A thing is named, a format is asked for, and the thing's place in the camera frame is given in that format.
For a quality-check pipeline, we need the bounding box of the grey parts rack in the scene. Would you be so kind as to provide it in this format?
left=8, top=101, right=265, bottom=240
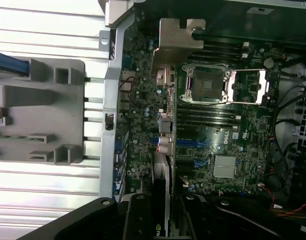
left=0, top=56, right=88, bottom=166

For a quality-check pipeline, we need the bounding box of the red and yellow wire bundle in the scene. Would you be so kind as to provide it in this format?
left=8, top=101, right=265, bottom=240
left=269, top=198, right=306, bottom=221

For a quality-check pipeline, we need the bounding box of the black open PC case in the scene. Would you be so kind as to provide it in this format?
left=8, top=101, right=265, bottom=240
left=97, top=0, right=306, bottom=240

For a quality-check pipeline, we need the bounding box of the blue expansion slot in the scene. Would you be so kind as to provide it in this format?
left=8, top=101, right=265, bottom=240
left=150, top=138, right=210, bottom=149

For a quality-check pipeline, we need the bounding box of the perforated metal drive cage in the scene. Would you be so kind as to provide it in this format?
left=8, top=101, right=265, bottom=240
left=292, top=79, right=306, bottom=157

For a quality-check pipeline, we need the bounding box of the green motherboard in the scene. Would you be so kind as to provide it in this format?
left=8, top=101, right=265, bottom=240
left=117, top=24, right=293, bottom=198

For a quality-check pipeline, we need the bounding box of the metal socket cover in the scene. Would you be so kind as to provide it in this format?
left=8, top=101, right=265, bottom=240
left=221, top=68, right=272, bottom=107

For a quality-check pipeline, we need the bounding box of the CPU socket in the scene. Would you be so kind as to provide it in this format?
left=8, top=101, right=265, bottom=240
left=179, top=63, right=232, bottom=105

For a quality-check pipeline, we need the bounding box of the silver chipset heatsink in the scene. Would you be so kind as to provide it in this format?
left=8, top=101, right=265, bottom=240
left=212, top=154, right=238, bottom=179

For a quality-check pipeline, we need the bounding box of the hard disk with blue caddy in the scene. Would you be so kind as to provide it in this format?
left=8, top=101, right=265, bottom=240
left=0, top=49, right=30, bottom=79

